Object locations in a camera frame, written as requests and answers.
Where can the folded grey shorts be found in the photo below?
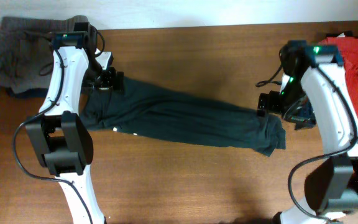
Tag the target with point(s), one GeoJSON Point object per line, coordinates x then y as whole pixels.
{"type": "Point", "coordinates": [25, 55]}

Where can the black logo t-shirt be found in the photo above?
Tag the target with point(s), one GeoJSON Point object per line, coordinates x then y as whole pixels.
{"type": "Point", "coordinates": [347, 33]}

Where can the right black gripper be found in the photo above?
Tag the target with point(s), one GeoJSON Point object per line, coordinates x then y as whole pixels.
{"type": "Point", "coordinates": [304, 117]}

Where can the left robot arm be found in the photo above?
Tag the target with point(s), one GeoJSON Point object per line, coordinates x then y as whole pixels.
{"type": "Point", "coordinates": [60, 140]}

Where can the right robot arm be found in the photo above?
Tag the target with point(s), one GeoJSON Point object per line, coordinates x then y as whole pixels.
{"type": "Point", "coordinates": [313, 93]}

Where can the folded dark navy garment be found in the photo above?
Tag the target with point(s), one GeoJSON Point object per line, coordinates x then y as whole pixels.
{"type": "Point", "coordinates": [31, 93]}

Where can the black Nike t-shirt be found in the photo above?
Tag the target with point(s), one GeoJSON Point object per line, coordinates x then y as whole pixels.
{"type": "Point", "coordinates": [149, 110]}

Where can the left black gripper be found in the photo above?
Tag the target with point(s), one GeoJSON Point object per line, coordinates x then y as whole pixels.
{"type": "Point", "coordinates": [109, 83]}

